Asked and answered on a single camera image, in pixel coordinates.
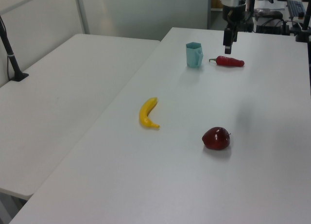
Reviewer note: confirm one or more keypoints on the black bag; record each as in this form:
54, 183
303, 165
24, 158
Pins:
268, 14

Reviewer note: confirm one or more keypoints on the teal hexagonal mug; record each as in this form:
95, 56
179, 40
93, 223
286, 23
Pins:
193, 56

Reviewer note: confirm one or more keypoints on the black pole camera stand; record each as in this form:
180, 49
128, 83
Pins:
11, 56

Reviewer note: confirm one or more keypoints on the white side table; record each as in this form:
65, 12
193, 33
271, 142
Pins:
60, 100

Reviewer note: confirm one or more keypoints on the black clamp stand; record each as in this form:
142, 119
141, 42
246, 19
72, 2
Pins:
303, 27

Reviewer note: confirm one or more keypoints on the dark computer keyboard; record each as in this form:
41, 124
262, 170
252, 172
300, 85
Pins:
295, 7

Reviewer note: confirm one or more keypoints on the yellow banana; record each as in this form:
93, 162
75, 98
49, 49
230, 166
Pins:
145, 113

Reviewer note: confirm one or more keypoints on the dark red apple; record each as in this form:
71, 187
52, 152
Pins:
216, 138

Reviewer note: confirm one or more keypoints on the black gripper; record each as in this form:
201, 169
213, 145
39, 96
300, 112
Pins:
234, 13

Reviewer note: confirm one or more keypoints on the red chili pepper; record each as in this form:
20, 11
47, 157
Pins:
228, 61

